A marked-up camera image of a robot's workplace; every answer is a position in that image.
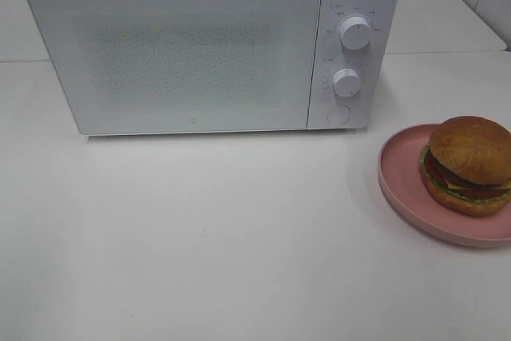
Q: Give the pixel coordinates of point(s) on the round door release button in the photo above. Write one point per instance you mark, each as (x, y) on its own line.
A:
(338, 114)

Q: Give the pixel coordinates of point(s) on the white timer knob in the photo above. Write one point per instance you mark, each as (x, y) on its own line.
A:
(346, 82)

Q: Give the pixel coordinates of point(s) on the white microwave door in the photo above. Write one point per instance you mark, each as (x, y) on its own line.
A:
(181, 66)

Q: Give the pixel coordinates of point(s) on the pink round plate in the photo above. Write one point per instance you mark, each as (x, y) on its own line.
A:
(401, 183)

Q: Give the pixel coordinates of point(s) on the burger with sesame-free bun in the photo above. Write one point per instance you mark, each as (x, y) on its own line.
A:
(465, 165)

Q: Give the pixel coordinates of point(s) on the upper white control knob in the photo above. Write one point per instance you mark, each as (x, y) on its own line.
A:
(355, 31)

